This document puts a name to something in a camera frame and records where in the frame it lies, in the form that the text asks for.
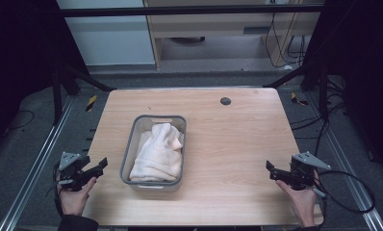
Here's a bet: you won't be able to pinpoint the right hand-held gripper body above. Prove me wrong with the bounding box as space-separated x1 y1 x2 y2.
284 151 332 192

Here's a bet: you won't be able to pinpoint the black metal frame bar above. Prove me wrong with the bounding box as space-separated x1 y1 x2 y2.
60 4 324 18

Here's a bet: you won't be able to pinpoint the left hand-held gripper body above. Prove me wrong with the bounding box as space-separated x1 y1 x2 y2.
56 151 91 193

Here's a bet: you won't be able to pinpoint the white towel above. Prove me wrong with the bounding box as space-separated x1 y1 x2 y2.
129 122 185 183

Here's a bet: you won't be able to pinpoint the yellow black tape strip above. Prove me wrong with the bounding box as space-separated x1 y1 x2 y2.
85 94 98 113
290 91 309 107

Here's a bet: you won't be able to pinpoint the person's right hand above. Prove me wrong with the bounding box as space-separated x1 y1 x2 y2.
275 168 319 228

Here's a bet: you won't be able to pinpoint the aluminium rail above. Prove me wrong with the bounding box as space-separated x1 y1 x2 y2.
304 92 383 231
0 95 76 231

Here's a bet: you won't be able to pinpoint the black sleeve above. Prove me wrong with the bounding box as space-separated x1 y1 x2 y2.
57 214 99 231

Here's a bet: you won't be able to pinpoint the black metal stand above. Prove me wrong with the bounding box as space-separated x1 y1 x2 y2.
263 61 330 123
51 57 116 126

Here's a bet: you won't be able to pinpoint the black floor cables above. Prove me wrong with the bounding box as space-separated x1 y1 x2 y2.
290 76 349 158

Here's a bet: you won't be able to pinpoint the black wall cables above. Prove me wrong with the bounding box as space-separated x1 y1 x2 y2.
264 13 308 69

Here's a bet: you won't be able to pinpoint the white cabinet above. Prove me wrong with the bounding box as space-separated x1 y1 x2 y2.
56 0 157 67

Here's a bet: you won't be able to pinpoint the person's left hand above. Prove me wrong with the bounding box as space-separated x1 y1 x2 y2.
57 176 98 218

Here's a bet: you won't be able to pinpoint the grey plastic basket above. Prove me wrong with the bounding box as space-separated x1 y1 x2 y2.
119 114 188 193

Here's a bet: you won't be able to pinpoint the wooden cabinet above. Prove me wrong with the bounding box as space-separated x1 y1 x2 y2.
143 0 326 70

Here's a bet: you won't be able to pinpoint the black cable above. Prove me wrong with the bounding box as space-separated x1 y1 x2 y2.
313 169 376 228

